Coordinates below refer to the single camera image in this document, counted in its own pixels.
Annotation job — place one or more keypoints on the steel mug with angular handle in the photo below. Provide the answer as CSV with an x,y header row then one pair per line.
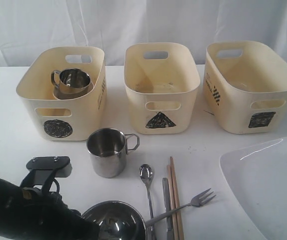
x,y
108,148

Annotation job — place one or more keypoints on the steel mug with rounded handle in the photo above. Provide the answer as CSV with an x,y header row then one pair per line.
x,y
71,81

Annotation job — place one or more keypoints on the white round bowl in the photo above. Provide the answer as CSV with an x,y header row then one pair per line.
x,y
83,92

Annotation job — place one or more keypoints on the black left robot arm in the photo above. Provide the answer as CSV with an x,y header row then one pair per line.
x,y
34,210

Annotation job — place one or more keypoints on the cream bin with triangle mark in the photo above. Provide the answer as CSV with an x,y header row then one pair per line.
x,y
161,82

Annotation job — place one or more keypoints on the steel spoon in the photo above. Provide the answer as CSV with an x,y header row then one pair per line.
x,y
146,175

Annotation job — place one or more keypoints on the cream bin with circle mark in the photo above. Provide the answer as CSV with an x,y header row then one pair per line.
x,y
65,119

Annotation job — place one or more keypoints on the steel fork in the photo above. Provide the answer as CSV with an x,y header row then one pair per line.
x,y
197,201

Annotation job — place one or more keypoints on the cream bin with square mark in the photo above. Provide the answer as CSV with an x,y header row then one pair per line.
x,y
245,86

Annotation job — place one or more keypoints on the steel knife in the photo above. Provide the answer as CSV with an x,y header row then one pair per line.
x,y
167,204

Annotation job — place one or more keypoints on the right wooden chopstick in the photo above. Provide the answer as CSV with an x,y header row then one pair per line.
x,y
176,200

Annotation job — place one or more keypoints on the large white square plate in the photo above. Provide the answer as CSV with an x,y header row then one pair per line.
x,y
257,176

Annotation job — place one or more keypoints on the white backdrop curtain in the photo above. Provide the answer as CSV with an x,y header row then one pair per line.
x,y
29,27

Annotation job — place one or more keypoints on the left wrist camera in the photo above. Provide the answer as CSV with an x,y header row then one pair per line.
x,y
44,170

